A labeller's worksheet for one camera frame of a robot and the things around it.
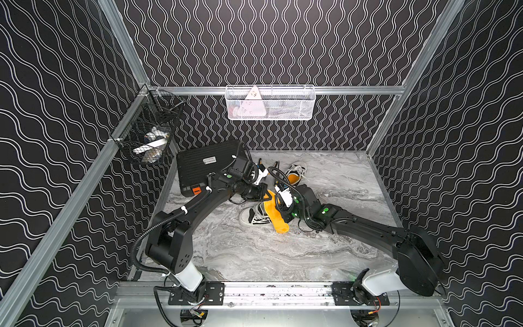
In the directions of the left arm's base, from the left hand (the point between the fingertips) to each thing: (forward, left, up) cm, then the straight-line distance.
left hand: (271, 194), depth 81 cm
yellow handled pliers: (+31, -1, -17) cm, 35 cm away
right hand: (-1, -3, -5) cm, 6 cm away
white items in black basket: (+5, +44, +16) cm, 47 cm away
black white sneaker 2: (-4, +6, -12) cm, 14 cm away
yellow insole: (+19, -11, -13) cm, 26 cm away
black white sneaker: (+24, -13, -11) cm, 30 cm away
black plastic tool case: (+23, +40, -12) cm, 48 cm away
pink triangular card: (+32, +10, +17) cm, 38 cm away
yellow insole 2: (-4, 0, -2) cm, 5 cm away
